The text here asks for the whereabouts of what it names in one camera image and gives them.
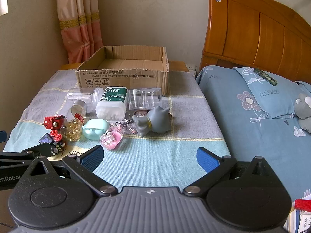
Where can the clear plastic container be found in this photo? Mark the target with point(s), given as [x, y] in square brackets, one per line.
[143, 98]

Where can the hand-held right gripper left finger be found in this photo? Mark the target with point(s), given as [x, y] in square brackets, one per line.
[93, 156]

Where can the grey cat toy figure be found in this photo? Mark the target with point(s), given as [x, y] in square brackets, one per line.
[155, 122]

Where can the dark cube with pale face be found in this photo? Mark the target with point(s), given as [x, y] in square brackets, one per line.
[45, 139]

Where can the blue floral bedsheet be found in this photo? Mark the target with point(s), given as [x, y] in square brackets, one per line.
[230, 116]

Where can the clear bottle of golden capsules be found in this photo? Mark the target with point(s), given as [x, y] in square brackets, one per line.
[73, 128]

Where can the clear plastic bottle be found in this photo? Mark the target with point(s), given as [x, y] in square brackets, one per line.
[80, 94]

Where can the wooden bed headboard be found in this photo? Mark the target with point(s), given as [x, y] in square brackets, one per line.
[255, 29]

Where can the blue floral pillow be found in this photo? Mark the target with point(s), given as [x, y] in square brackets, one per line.
[274, 99]

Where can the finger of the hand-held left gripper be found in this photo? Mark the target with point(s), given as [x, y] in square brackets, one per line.
[36, 149]
[2, 136]

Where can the brown cardboard box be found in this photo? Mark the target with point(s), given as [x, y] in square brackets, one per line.
[121, 80]

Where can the pink orange curtain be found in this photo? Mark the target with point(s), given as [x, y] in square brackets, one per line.
[77, 21]

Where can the white wall socket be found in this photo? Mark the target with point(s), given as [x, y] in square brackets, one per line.
[191, 68]

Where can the stack of books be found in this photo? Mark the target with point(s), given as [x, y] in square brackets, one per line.
[301, 220]

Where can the green label cotton swab box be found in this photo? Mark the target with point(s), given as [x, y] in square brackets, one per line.
[111, 106]

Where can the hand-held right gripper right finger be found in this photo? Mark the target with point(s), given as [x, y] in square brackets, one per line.
[206, 159]

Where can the grey plush toy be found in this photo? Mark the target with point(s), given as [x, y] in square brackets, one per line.
[303, 109]

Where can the mint green earbud case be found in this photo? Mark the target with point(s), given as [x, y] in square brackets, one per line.
[94, 129]

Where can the small red round toy piece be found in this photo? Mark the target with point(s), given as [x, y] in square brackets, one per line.
[58, 137]
[53, 133]

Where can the red cloth item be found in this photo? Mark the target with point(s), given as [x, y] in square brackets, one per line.
[303, 203]

